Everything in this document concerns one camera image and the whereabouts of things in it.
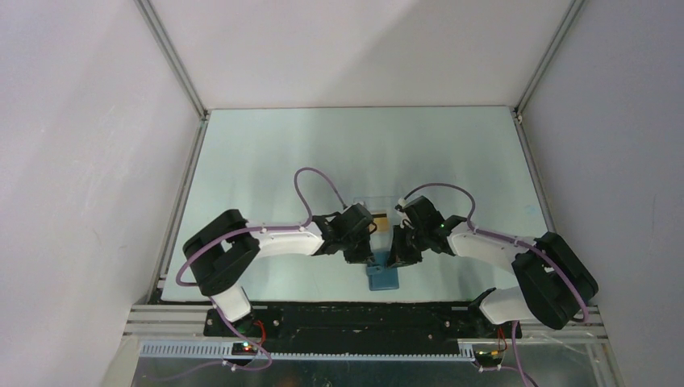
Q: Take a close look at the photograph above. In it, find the aluminium frame rail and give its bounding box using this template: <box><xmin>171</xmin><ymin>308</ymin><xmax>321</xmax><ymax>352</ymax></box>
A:
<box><xmin>511</xmin><ymin>0</ymin><xmax>588</xmax><ymax>231</ymax></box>
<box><xmin>133</xmin><ymin>0</ymin><xmax>211</xmax><ymax>292</ymax></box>

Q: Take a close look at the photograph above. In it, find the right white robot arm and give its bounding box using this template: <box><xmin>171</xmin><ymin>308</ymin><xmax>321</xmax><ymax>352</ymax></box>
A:
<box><xmin>388</xmin><ymin>196</ymin><xmax>599</xmax><ymax>337</ymax></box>

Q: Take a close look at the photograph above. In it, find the left aluminium frame rail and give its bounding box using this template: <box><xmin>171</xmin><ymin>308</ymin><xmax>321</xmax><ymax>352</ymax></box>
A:
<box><xmin>133</xmin><ymin>0</ymin><xmax>211</xmax><ymax>292</ymax></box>

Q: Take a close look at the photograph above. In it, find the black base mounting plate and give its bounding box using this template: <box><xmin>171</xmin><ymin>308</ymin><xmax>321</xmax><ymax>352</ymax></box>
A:
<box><xmin>234</xmin><ymin>302</ymin><xmax>522</xmax><ymax>356</ymax></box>

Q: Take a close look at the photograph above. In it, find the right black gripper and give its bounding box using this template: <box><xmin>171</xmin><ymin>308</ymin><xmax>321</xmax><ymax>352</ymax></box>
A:
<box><xmin>385</xmin><ymin>223</ymin><xmax>429</xmax><ymax>269</ymax></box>

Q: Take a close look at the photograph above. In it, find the clear acrylic box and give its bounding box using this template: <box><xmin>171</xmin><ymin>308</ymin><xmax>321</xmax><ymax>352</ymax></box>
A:
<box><xmin>352</xmin><ymin>193</ymin><xmax>402</xmax><ymax>252</ymax></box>

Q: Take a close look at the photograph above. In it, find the blue card holder wallet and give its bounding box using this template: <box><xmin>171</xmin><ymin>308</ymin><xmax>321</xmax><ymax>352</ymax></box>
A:
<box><xmin>365</xmin><ymin>250</ymin><xmax>400</xmax><ymax>291</ymax></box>

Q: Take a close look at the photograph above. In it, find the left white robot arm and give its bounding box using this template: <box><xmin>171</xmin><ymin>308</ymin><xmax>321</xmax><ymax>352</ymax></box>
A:
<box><xmin>176</xmin><ymin>204</ymin><xmax>374</xmax><ymax>336</ymax></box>

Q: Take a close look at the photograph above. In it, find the right aluminium frame rail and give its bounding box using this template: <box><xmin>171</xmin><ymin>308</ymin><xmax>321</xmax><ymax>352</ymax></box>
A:
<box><xmin>511</xmin><ymin>0</ymin><xmax>588</xmax><ymax>231</ymax></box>

